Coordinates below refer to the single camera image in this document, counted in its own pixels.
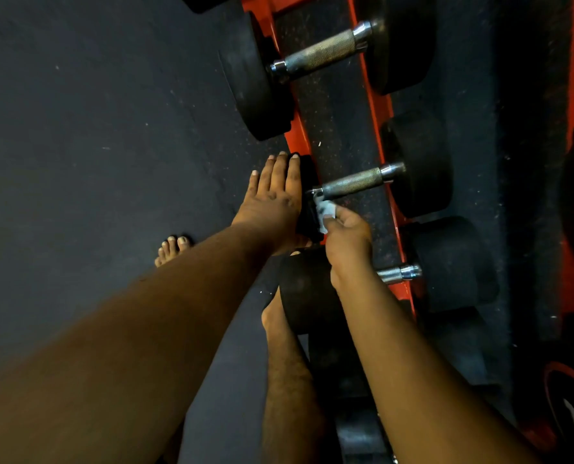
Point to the person's left hand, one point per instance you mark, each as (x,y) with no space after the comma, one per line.
(270,207)

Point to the person's right forearm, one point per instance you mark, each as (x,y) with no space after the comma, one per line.
(412,372)

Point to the white wiping cloth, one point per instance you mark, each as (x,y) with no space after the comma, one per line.
(325,210)

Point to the black weight plate white print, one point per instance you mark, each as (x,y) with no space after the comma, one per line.
(572,405)

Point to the small black rubber dumbbell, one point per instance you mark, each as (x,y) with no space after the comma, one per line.
(311,289)

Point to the person's left forearm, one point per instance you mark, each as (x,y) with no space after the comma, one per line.
(122,343)

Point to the person's left little finger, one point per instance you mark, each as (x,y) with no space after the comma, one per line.
(252,183)

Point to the red metal dumbbell rack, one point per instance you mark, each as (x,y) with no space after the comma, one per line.
(296,135)

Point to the person's right fingers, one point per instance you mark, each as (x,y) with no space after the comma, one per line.
(342,222)

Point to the large black rubber dumbbell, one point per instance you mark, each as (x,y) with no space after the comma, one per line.
(253,77)

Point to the person's left middle finger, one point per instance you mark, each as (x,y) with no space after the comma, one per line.
(279,170)

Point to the medium black rubber dumbbell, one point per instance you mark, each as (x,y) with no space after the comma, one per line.
(417,164)

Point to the person's right leg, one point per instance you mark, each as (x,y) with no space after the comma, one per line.
(287,381)

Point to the person's left foot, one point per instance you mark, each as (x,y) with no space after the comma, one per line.
(171,250)

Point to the person's right hand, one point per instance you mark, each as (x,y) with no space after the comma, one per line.
(349,246)

